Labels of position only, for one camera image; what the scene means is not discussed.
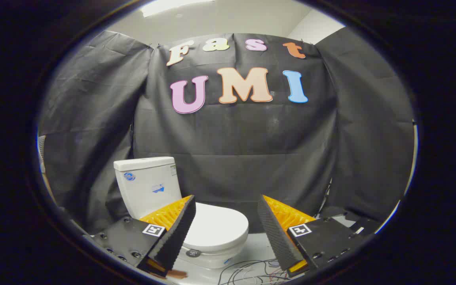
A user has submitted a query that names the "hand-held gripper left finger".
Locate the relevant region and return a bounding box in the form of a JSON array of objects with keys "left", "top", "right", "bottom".
[{"left": 92, "top": 195, "right": 197, "bottom": 277}]

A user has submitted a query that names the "black backdrop cloth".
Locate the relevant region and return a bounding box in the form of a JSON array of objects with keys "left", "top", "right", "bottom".
[{"left": 38, "top": 27, "right": 415, "bottom": 235}]

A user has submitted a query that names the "black box with white label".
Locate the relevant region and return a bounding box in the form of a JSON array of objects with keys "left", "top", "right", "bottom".
[{"left": 349, "top": 216, "right": 383, "bottom": 237}]

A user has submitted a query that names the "tangle of thin cables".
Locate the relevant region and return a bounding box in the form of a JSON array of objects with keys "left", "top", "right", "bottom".
[{"left": 217, "top": 258, "right": 304, "bottom": 285}]

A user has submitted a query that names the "white ceramic toilet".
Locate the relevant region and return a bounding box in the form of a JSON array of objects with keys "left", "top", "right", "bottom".
[{"left": 113, "top": 157, "right": 249, "bottom": 270}]

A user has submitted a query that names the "white toilet lid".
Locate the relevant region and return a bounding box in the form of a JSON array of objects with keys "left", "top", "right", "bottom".
[{"left": 182, "top": 202, "right": 249, "bottom": 252}]

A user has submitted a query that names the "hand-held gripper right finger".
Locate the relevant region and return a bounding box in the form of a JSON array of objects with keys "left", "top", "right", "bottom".
[{"left": 257, "top": 194, "right": 368, "bottom": 278}]

